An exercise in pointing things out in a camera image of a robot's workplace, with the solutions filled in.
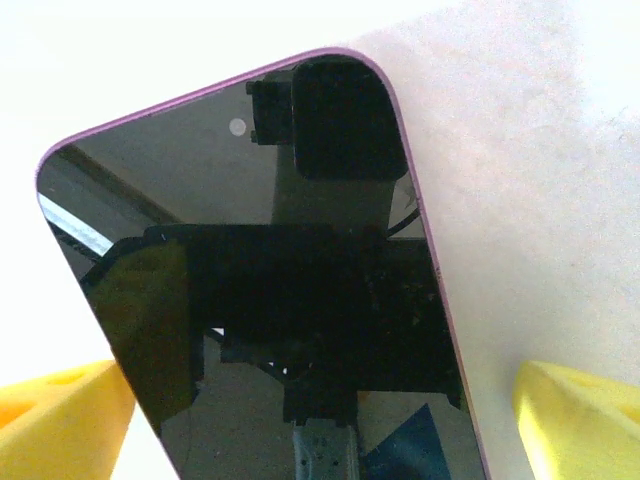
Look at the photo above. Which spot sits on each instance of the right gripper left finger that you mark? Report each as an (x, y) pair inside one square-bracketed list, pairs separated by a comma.
[(60, 430)]

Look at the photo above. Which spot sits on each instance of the black phone purple edge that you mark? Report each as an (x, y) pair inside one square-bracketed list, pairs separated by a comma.
[(250, 250)]

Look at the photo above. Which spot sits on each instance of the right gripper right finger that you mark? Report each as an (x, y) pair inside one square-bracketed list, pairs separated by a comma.
[(585, 430)]

